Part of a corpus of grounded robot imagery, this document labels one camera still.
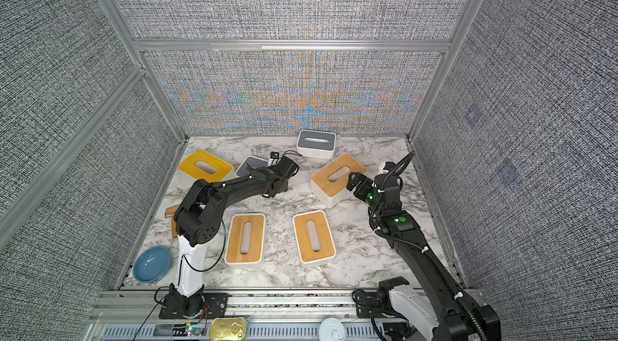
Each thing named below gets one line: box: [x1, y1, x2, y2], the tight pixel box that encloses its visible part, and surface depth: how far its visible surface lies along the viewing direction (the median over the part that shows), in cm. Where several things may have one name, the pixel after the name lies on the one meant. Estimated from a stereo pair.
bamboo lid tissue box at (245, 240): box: [224, 213, 267, 268], surface depth 83 cm
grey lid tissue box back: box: [296, 129, 337, 160], surface depth 112 cm
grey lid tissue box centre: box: [234, 155, 269, 177], surface depth 106 cm
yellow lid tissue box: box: [177, 149, 235, 183], surface depth 100 cm
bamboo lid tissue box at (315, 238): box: [292, 209, 337, 267], surface depth 85 cm
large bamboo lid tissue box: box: [309, 152, 367, 210], surface depth 95 cm
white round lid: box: [317, 316, 347, 341], surface depth 66 cm
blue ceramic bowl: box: [132, 245, 171, 284], surface depth 81 cm
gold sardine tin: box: [209, 316, 248, 341], surface depth 68 cm
